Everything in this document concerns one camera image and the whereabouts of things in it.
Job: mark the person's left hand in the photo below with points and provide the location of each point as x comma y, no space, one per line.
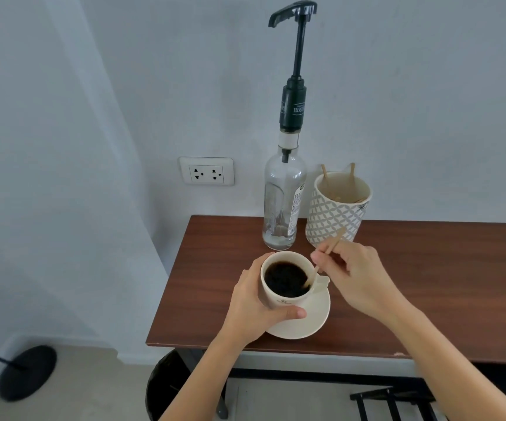
248,311

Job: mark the brown wooden table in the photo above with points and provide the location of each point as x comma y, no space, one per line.
432,280

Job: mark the white wall socket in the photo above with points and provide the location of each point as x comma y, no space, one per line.
207,171

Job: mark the white saucer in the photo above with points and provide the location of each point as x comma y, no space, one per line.
312,320

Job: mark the person's right forearm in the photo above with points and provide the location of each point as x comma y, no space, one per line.
454,372

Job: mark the glass syrup bottle with pump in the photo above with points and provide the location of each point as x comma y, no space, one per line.
283,201

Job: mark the person's right hand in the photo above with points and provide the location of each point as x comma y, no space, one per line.
362,280

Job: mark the black trash bin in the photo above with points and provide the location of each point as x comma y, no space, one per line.
165,390

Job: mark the wooden stirrer stick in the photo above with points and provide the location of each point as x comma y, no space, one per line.
337,240

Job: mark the patterned white stick holder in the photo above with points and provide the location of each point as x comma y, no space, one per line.
332,214

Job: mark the black round stand base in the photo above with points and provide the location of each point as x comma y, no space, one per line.
27,372

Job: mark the white coffee cup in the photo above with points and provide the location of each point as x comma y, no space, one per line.
271,296

